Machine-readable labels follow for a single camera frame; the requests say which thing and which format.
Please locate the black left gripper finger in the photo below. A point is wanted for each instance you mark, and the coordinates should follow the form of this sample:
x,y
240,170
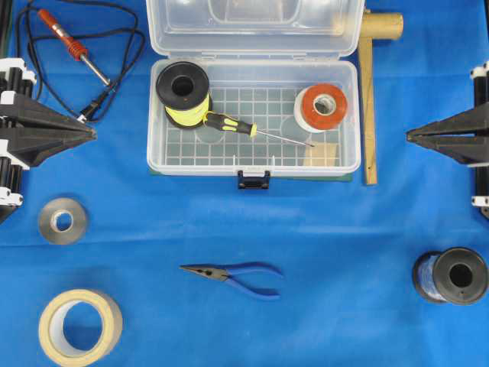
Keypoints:
x,y
32,150
30,113

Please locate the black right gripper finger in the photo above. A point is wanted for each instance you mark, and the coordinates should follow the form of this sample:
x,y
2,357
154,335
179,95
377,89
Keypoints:
x,y
468,150
471,121

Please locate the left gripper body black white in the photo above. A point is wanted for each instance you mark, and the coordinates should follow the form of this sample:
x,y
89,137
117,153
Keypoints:
x,y
16,80

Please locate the yellow black screwdriver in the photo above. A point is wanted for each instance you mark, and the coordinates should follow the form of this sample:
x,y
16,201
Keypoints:
x,y
226,123

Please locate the clear plastic toolbox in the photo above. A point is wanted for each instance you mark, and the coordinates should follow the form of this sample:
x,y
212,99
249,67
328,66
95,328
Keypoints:
x,y
259,58

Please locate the red soldering iron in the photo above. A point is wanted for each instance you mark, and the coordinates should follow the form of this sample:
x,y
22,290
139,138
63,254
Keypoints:
x,y
75,49

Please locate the grey tape roll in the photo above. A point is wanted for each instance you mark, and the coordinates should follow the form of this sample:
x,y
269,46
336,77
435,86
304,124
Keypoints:
x,y
63,221

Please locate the wooden mallet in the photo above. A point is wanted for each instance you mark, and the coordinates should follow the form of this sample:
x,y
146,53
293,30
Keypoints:
x,y
374,26

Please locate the red tape roll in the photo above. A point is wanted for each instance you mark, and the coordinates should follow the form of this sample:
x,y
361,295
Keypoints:
x,y
320,108

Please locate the beige masking tape roll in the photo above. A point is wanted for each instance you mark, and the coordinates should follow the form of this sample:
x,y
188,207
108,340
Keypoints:
x,y
79,327

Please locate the blue table cloth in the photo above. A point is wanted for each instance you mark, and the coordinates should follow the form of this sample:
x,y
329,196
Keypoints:
x,y
303,274

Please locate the blue wire spool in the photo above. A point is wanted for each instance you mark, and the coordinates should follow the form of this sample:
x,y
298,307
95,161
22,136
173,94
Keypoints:
x,y
456,276

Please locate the yellow wire spool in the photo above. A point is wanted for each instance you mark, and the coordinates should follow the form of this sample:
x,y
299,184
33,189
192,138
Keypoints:
x,y
183,89

